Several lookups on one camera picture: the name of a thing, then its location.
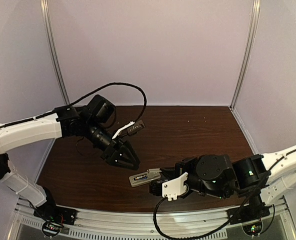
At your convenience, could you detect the grey remote control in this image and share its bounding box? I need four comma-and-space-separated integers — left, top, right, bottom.
129, 168, 161, 188

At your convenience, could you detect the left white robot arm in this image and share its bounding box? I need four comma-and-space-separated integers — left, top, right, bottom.
0, 94, 140, 220

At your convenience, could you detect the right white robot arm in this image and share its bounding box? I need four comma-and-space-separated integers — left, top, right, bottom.
149, 145, 296, 222

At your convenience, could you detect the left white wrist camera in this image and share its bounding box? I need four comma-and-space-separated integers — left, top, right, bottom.
112, 121, 135, 139

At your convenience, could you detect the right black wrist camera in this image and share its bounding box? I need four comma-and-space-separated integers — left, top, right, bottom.
149, 172, 189, 202

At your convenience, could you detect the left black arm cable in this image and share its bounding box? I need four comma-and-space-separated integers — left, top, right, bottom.
0, 82, 148, 131

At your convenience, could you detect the front aluminium rail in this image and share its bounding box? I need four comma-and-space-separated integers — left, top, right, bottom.
6, 198, 296, 240

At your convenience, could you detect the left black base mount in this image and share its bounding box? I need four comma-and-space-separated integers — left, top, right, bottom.
30, 204, 77, 239

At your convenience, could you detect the left aluminium frame post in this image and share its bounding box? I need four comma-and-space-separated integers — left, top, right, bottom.
40, 0, 70, 105

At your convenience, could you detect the aluminium frame post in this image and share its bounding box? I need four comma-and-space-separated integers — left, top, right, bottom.
230, 0, 261, 110
40, 0, 70, 105

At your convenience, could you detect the right aluminium frame post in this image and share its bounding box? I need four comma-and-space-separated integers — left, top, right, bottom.
230, 0, 261, 110

